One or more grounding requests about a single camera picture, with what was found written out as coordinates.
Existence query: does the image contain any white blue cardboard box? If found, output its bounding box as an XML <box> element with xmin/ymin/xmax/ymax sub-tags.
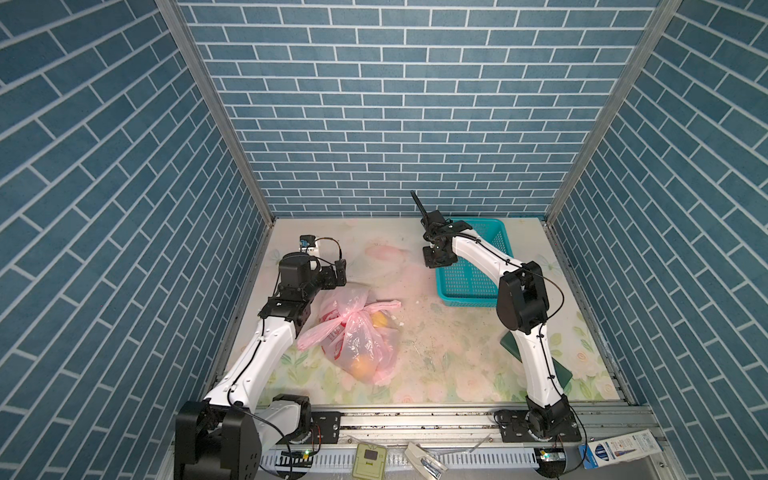
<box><xmin>579</xmin><ymin>429</ymin><xmax>662</xmax><ymax>470</ymax></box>

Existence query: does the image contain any orange fruit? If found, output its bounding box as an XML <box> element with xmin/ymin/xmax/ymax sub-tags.
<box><xmin>371</xmin><ymin>311</ymin><xmax>389</xmax><ymax>328</ymax></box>

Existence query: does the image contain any pink plastic bag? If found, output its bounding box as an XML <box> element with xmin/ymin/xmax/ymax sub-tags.
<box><xmin>297</xmin><ymin>285</ymin><xmax>402</xmax><ymax>385</ymax></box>

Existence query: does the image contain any green digital timer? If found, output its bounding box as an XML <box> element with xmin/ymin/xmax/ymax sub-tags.
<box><xmin>352</xmin><ymin>443</ymin><xmax>388</xmax><ymax>480</ymax></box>

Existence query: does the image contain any dark green rectangular block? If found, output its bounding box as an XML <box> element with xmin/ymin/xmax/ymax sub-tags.
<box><xmin>499</xmin><ymin>329</ymin><xmax>574</xmax><ymax>391</ymax></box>

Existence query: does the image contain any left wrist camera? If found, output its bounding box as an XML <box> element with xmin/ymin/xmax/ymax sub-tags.
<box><xmin>299</xmin><ymin>234</ymin><xmax>319</xmax><ymax>256</ymax></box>

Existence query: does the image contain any teal plastic basket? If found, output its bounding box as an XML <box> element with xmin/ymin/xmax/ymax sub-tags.
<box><xmin>436</xmin><ymin>217</ymin><xmax>513</xmax><ymax>308</ymax></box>

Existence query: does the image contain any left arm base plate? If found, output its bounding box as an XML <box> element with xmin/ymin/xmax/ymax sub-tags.
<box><xmin>296</xmin><ymin>411</ymin><xmax>342</xmax><ymax>445</ymax></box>

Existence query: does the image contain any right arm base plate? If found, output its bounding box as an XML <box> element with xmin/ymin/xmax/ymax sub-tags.
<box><xmin>492</xmin><ymin>409</ymin><xmax>583</xmax><ymax>443</ymax></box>

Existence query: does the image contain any silver metal clip tool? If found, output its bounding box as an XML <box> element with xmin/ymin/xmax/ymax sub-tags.
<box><xmin>404</xmin><ymin>443</ymin><xmax>448</xmax><ymax>480</ymax></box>

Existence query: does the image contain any yellow fruit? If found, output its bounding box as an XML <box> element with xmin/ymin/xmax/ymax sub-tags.
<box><xmin>349</xmin><ymin>356</ymin><xmax>377</xmax><ymax>382</ymax></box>

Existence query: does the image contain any aluminium rail frame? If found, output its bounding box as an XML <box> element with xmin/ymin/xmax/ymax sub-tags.
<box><xmin>155</xmin><ymin>403</ymin><xmax>685</xmax><ymax>480</ymax></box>

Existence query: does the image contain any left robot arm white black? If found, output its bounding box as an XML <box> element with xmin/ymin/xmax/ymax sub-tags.
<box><xmin>173</xmin><ymin>247</ymin><xmax>347</xmax><ymax>479</ymax></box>

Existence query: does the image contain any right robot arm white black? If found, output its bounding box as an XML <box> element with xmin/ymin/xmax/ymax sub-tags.
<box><xmin>417</xmin><ymin>205</ymin><xmax>573</xmax><ymax>441</ymax></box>

